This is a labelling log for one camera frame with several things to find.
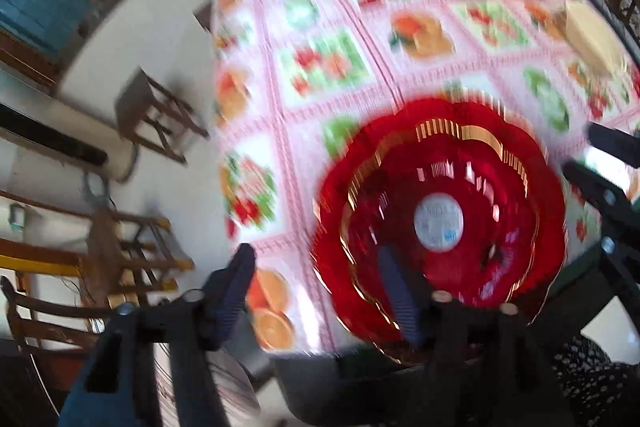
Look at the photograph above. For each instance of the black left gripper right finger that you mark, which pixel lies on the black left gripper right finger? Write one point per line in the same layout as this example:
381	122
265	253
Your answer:
482	367

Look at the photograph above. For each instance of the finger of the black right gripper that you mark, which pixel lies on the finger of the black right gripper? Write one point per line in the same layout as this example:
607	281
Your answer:
617	215
619	144

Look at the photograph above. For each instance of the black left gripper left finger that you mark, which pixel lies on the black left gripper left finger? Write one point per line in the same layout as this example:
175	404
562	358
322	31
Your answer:
117	385

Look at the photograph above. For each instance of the red scalloped plastic plate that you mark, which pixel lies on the red scalloped plastic plate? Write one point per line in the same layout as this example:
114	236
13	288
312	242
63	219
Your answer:
462	190

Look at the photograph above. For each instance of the dark wooden chair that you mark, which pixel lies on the dark wooden chair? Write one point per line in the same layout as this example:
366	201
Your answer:
55	338

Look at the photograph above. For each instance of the wooden stool with yellow feet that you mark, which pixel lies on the wooden stool with yellow feet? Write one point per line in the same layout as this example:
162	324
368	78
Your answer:
130	256

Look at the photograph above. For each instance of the dark wooden stool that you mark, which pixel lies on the dark wooden stool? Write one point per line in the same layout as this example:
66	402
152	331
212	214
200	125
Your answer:
151	116

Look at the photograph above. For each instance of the white tower air conditioner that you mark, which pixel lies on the white tower air conditioner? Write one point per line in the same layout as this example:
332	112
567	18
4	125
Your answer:
45	125

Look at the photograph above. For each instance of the pink fruit pattern tablecloth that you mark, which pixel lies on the pink fruit pattern tablecloth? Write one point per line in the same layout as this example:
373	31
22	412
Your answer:
295	80

